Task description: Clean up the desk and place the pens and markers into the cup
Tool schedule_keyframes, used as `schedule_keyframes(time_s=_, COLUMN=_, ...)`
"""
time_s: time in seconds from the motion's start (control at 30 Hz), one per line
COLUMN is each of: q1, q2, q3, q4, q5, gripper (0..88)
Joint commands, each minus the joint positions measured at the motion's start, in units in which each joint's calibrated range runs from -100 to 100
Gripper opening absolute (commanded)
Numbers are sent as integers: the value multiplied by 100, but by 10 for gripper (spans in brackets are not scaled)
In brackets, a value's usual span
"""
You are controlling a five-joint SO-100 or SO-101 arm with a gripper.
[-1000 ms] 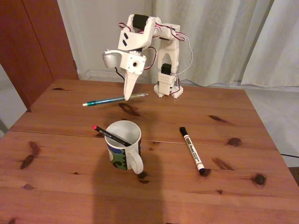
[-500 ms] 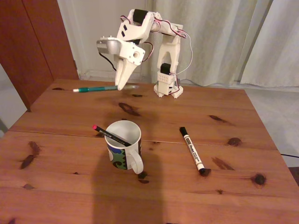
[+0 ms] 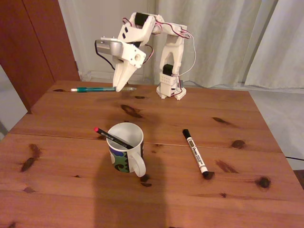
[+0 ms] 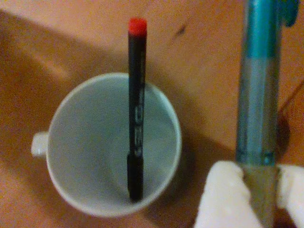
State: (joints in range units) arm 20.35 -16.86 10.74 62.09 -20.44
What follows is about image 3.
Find green mechanical pencil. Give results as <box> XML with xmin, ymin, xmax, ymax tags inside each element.
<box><xmin>70</xmin><ymin>86</ymin><xmax>138</xmax><ymax>94</ymax></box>

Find black pen with red end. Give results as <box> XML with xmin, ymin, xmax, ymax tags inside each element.
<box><xmin>93</xmin><ymin>127</ymin><xmax>135</xmax><ymax>150</ymax></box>

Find white patterned mug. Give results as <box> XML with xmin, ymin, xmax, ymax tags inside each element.
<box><xmin>106</xmin><ymin>122</ymin><xmax>147</xmax><ymax>178</ymax></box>

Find brown wooden cabinet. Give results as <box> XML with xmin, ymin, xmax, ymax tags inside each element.
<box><xmin>0</xmin><ymin>0</ymin><xmax>80</xmax><ymax>115</ymax></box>

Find white curtain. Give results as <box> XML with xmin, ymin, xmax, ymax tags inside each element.
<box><xmin>244</xmin><ymin>0</ymin><xmax>304</xmax><ymax>90</ymax></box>
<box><xmin>143</xmin><ymin>0</ymin><xmax>278</xmax><ymax>90</ymax></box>

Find black and white marker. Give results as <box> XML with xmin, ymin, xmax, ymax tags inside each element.
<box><xmin>182</xmin><ymin>129</ymin><xmax>212</xmax><ymax>179</ymax></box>

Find black camera cable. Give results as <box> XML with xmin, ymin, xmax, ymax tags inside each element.
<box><xmin>95</xmin><ymin>40</ymin><xmax>117</xmax><ymax>72</ymax></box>

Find silver camera box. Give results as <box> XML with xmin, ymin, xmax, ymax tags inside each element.
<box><xmin>95</xmin><ymin>36</ymin><xmax>124</xmax><ymax>58</ymax></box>

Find black floor cable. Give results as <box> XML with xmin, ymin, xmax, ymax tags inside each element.
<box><xmin>284</xmin><ymin>155</ymin><xmax>304</xmax><ymax>162</ymax></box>

